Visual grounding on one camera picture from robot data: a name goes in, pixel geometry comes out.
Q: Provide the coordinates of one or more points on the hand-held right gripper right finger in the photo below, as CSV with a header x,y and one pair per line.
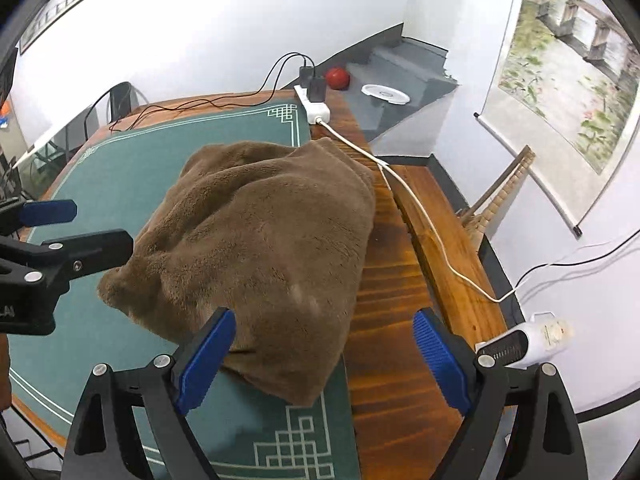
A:
x,y
440,365

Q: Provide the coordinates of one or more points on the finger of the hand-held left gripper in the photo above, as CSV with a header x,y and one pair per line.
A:
x,y
47,212
95,249

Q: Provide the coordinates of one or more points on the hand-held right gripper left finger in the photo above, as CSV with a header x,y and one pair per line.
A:
x,y
205,365

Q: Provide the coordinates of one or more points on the brown fleece garment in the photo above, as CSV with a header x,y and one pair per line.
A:
x,y
260,240

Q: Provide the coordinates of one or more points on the wooden table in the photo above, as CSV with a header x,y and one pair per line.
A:
x,y
395,320

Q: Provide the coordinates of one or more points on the green patterned table mat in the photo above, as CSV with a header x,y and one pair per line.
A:
x,y
125,170

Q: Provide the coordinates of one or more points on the white handheld appliance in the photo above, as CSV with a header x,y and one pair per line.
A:
x,y
535,337

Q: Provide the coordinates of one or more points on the black chair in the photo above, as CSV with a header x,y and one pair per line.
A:
x,y
120,102

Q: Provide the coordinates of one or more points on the wooden slatted rack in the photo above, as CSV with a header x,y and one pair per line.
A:
x,y
505,185

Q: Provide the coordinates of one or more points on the white power strip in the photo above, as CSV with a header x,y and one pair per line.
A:
x,y
312,107

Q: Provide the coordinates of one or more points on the black power adapter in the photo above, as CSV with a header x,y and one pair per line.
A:
x,y
317,91
306,75

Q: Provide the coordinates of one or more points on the white round plate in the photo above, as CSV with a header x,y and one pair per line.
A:
x,y
385,94

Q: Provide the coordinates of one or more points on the red ball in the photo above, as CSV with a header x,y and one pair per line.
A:
x,y
337,79

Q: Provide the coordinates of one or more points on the grey staircase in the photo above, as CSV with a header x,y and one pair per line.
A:
x,y
400,60

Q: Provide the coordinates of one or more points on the orange and blue wall sign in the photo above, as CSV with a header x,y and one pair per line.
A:
x,y
4,115

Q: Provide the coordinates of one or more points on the black metal chair frame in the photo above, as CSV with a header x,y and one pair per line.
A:
x,y
30,440

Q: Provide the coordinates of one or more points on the framed wall picture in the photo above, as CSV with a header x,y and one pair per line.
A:
x,y
55,7

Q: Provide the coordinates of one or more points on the wall scroll painting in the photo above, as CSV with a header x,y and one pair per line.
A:
x,y
570,75

